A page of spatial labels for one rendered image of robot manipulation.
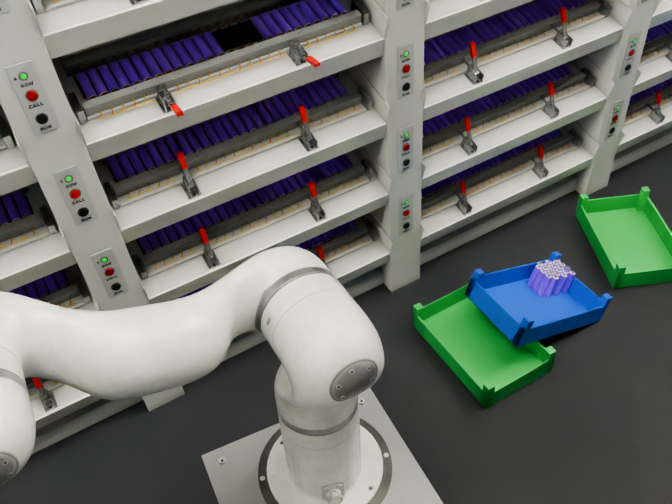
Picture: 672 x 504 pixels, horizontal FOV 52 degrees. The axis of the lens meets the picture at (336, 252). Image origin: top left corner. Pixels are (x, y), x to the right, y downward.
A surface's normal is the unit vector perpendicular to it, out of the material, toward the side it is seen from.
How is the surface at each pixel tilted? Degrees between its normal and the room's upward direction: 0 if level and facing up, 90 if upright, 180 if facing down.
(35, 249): 15
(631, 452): 0
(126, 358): 49
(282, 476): 3
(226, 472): 3
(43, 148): 90
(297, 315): 24
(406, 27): 90
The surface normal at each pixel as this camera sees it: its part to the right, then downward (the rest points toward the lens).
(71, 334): -0.11, -0.14
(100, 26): 0.50, 0.75
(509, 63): 0.06, -0.53
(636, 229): -0.07, -0.71
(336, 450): 0.40, 0.60
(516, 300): 0.20, -0.80
